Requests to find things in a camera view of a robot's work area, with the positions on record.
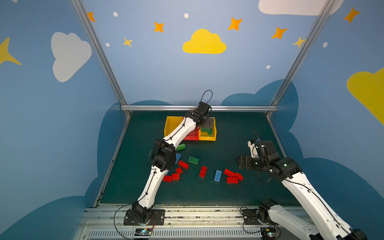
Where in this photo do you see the light blue lego brick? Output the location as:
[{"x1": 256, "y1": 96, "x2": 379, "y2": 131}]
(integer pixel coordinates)
[
  {"x1": 214, "y1": 170, "x2": 222, "y2": 183},
  {"x1": 175, "y1": 153, "x2": 181, "y2": 165}
]

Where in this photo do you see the bright green lego brick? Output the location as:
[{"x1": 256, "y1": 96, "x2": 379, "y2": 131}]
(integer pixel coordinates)
[{"x1": 177, "y1": 144, "x2": 186, "y2": 151}]

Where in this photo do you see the green lego brick underside up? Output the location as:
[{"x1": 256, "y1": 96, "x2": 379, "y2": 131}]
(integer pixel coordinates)
[{"x1": 188, "y1": 157, "x2": 200, "y2": 165}]

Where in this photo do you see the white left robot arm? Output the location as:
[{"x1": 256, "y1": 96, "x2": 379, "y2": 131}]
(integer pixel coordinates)
[{"x1": 132, "y1": 102, "x2": 212, "y2": 224}]

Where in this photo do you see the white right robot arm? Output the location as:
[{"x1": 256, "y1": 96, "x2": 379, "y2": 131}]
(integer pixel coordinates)
[{"x1": 236, "y1": 139, "x2": 367, "y2": 240}]

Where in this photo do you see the red lego brick cluster right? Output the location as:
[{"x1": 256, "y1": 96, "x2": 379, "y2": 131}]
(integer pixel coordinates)
[{"x1": 235, "y1": 173, "x2": 244, "y2": 181}]

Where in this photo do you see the red lego brick cluster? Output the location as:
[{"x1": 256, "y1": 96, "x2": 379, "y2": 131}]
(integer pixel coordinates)
[
  {"x1": 224, "y1": 169, "x2": 236, "y2": 178},
  {"x1": 235, "y1": 173, "x2": 244, "y2": 181},
  {"x1": 227, "y1": 177, "x2": 239, "y2": 184}
]

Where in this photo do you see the right yellow storage bin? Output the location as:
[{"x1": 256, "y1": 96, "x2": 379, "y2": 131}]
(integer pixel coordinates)
[{"x1": 199, "y1": 117, "x2": 217, "y2": 142}]

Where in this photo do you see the yellow storage bin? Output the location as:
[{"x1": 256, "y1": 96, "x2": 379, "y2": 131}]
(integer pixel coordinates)
[
  {"x1": 164, "y1": 116, "x2": 184, "y2": 137},
  {"x1": 199, "y1": 117, "x2": 217, "y2": 142}
]

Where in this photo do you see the red lego brick cluster top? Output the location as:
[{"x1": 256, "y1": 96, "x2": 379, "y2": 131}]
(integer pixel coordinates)
[{"x1": 224, "y1": 169, "x2": 236, "y2": 178}]

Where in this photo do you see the red storage bin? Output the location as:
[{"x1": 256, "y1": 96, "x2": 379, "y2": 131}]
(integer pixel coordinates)
[{"x1": 184, "y1": 127, "x2": 200, "y2": 141}]

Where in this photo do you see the red lego brick cluster bottom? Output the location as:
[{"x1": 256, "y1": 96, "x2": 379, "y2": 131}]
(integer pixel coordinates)
[{"x1": 227, "y1": 177, "x2": 239, "y2": 184}]

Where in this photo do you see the left yellow storage bin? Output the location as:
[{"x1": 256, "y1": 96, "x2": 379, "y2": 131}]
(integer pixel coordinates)
[{"x1": 164, "y1": 116, "x2": 184, "y2": 137}]

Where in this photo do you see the red lego brick upright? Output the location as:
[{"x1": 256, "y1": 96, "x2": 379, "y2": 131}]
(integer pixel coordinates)
[{"x1": 199, "y1": 166, "x2": 208, "y2": 178}]

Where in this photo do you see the red lego brick long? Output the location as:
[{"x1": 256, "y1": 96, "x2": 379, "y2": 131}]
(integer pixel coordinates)
[{"x1": 178, "y1": 161, "x2": 189, "y2": 169}]

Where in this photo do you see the red lego brick left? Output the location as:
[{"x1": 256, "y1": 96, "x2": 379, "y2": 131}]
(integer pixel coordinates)
[{"x1": 163, "y1": 175, "x2": 173, "y2": 183}]

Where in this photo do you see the right controller board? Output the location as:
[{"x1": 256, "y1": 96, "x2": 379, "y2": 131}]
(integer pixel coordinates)
[{"x1": 260, "y1": 228, "x2": 278, "y2": 240}]

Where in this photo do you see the controller board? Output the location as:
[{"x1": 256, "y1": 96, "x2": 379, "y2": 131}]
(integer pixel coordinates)
[
  {"x1": 260, "y1": 228, "x2": 278, "y2": 240},
  {"x1": 135, "y1": 229, "x2": 153, "y2": 237}
]

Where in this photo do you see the left controller board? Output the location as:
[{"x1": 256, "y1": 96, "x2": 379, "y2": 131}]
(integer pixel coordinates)
[{"x1": 135, "y1": 229, "x2": 153, "y2": 237}]

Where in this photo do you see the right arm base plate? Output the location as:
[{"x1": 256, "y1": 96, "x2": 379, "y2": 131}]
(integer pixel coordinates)
[{"x1": 240, "y1": 208, "x2": 271, "y2": 225}]

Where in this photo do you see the aluminium frame post right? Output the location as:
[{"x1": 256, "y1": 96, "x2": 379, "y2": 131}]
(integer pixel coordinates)
[{"x1": 265, "y1": 0, "x2": 337, "y2": 118}]

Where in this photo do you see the aluminium frame post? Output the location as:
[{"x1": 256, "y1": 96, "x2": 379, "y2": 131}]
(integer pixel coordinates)
[
  {"x1": 265, "y1": 0, "x2": 337, "y2": 118},
  {"x1": 70, "y1": 0, "x2": 132, "y2": 118}
]

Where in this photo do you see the aluminium frame rail back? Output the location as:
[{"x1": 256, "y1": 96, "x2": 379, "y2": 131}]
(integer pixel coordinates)
[{"x1": 120, "y1": 104, "x2": 278, "y2": 113}]

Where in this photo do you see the aluminium front rail base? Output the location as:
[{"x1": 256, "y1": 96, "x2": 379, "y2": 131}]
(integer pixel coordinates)
[{"x1": 74, "y1": 204, "x2": 262, "y2": 240}]

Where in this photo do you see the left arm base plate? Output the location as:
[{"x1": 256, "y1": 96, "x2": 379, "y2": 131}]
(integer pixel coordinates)
[{"x1": 123, "y1": 209, "x2": 165, "y2": 226}]

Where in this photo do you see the aluminium frame post left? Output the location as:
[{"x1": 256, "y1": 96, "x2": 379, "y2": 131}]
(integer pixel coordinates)
[{"x1": 70, "y1": 0, "x2": 132, "y2": 118}]

